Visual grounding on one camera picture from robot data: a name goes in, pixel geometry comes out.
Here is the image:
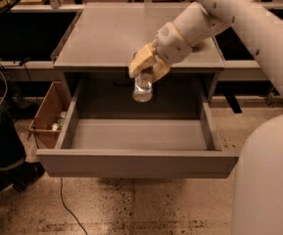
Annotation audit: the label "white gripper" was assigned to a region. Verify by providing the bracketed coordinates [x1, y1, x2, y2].
[128, 23, 192, 82]

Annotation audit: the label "redbull can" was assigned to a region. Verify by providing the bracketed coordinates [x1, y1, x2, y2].
[132, 68, 153, 103]

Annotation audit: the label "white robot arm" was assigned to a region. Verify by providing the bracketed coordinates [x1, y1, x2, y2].
[128, 0, 283, 235]

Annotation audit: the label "grey open top drawer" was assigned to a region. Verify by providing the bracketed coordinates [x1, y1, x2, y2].
[36, 78, 238, 178]

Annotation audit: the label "grey metal cabinet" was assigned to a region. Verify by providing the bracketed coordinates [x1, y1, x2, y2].
[50, 2, 226, 103]

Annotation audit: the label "brown cardboard box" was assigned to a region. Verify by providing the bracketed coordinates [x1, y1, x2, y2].
[29, 81, 70, 149]

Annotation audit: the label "person leg dark trousers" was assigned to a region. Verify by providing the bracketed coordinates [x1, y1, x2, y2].
[0, 106, 26, 171]

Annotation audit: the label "black shoe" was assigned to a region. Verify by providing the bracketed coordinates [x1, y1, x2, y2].
[0, 162, 45, 191]

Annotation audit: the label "black floor cable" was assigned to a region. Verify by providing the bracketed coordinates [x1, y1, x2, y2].
[59, 176, 89, 235]

